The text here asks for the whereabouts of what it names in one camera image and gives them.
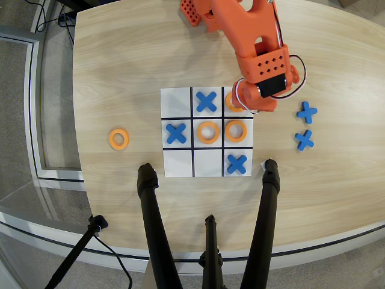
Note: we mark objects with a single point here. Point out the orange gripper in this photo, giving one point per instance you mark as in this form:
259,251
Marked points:
261,107

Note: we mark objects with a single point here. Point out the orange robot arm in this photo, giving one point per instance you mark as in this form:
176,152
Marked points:
240,24

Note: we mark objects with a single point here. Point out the blue foam cross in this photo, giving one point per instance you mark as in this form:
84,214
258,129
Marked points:
206,101
237,164
306,112
176,133
304,140

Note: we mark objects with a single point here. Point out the white tic-tac-toe board sheet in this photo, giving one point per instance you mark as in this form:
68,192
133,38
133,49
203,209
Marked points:
207,164

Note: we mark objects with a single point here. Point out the thick black tripod leg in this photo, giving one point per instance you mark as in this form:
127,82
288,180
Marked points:
155,222
263,222

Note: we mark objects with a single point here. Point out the slim black stand pole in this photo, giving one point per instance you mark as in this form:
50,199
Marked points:
75,253

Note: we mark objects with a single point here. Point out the glass panel with metal frame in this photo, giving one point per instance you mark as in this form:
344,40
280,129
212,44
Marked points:
31,105

